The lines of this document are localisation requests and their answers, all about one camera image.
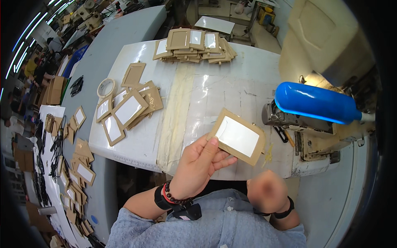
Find person's left hand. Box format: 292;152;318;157
169;136;238;201

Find person's right hand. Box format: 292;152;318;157
247;170;289;215

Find tan window card holder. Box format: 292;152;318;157
206;107;267;167

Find black wrist band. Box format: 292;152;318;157
253;196;295;219
154;185;202;221

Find beige tape strip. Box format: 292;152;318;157
156;63;196;175

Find black metal tweezers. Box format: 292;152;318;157
273;125;289;143

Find person's body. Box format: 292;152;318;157
105;188;307;248

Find spread pile of card holders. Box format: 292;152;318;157
95;62;164;147

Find long heap of card holders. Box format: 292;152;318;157
45;105;97;238

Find masking tape roll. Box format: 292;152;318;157
97;78;116;99

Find stack of tan card holders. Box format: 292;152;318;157
152;27;239;65

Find black card holders bundle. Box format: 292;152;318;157
69;75;84;97

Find silver metal cup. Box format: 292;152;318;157
37;206;58;216

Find white small table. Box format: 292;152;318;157
194;15;236;36

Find brown cardboard carton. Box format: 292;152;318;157
41;76;68;106

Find blue plastic crate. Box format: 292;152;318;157
63;45;89;78

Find beige sewing machine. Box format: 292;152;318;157
261;0;383;162

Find row of background sewing machines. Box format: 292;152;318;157
60;0;104;33

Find dark bead bracelet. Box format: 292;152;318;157
162;180;195;206

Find wooden handled tool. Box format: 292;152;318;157
284;130;296;148

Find heap of black lanyards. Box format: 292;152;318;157
32;115;68;206

